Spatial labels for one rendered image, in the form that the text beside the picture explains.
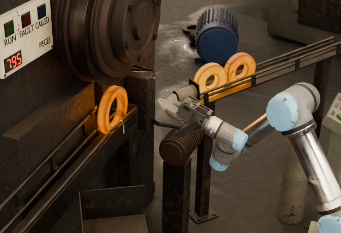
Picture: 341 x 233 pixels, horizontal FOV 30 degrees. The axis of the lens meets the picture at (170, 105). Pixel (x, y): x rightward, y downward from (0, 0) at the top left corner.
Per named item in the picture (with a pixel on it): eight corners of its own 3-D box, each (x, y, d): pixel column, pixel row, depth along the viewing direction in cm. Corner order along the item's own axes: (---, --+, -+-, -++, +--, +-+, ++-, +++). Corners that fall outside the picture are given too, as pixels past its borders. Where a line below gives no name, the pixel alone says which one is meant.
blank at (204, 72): (191, 68, 259) (196, 71, 257) (222, 57, 265) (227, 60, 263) (193, 100, 267) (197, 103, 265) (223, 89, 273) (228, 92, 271)
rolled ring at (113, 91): (128, 78, 234) (120, 76, 235) (104, 99, 219) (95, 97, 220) (128, 121, 242) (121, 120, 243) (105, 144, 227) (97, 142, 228)
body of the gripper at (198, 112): (188, 93, 234) (216, 108, 232) (180, 111, 239) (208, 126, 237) (179, 102, 228) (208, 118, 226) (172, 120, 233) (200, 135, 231)
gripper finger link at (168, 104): (161, 90, 234) (182, 101, 232) (157, 102, 237) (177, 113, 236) (157, 93, 232) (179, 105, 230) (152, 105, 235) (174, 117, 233)
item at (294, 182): (273, 220, 295) (285, 125, 270) (280, 206, 304) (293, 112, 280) (299, 228, 290) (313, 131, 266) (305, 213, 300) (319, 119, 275)
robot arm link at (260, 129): (318, 68, 217) (235, 129, 252) (302, 77, 209) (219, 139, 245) (338, 95, 215) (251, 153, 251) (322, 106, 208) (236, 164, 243)
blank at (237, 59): (222, 57, 265) (226, 60, 263) (251, 47, 271) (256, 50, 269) (223, 89, 273) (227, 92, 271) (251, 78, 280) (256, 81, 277)
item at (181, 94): (172, 100, 263) (171, 88, 260) (190, 94, 267) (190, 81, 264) (179, 106, 258) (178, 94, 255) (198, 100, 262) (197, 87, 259)
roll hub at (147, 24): (110, 73, 206) (108, -9, 193) (148, 44, 229) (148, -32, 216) (126, 76, 204) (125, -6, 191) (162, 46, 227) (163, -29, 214)
